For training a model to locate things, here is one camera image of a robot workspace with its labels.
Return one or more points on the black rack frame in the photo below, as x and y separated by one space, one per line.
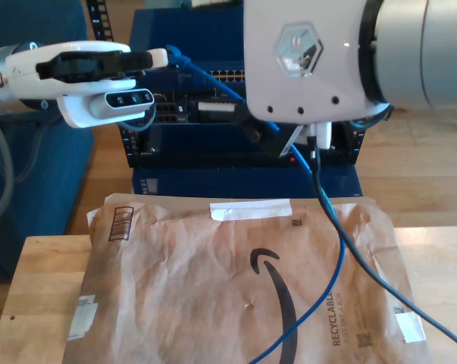
99 22

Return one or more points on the blue network switch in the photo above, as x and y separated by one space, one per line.
213 30

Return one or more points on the blue flat device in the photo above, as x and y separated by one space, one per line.
251 182

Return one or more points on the brown paper mailer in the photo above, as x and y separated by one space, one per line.
175 303

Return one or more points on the teal sofa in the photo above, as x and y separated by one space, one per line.
42 189

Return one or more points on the black rack server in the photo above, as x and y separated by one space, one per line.
175 110

